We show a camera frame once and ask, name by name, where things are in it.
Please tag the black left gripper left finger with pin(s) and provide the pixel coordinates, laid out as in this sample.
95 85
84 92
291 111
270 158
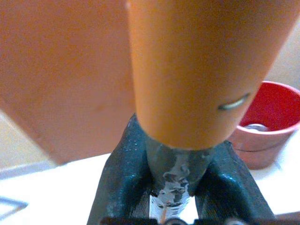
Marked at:
122 178

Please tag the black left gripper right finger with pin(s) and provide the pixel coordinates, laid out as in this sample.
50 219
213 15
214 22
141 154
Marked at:
232 185

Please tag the red plastic bucket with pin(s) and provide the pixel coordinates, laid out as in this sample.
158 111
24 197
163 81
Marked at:
269 122

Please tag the orange wooden door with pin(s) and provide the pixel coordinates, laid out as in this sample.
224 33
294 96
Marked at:
63 79

